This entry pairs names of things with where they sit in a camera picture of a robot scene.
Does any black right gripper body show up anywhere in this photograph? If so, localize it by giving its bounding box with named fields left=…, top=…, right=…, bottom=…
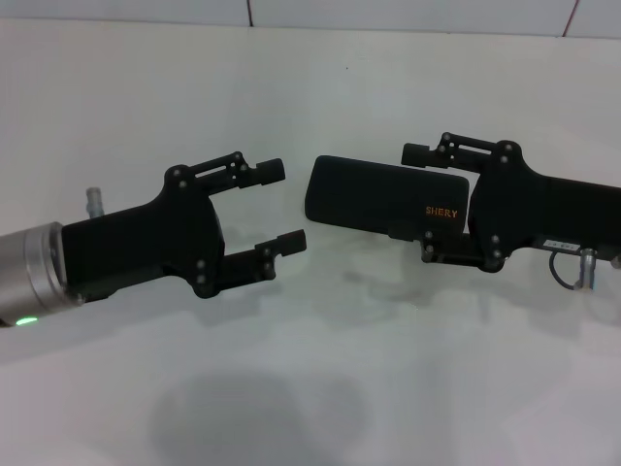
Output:
left=466, top=139, right=621, bottom=274

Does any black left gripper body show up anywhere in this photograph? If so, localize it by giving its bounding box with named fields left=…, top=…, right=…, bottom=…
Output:
left=60, top=164, right=228, bottom=305

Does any black glasses case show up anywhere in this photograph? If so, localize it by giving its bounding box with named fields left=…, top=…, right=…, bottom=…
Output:
left=300, top=153, right=473, bottom=243

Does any silver left flange connector stub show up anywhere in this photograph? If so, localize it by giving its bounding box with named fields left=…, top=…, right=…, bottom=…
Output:
left=84, top=186, right=106, bottom=220

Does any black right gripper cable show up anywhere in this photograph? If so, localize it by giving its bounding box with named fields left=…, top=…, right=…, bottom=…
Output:
left=548, top=246, right=599, bottom=293

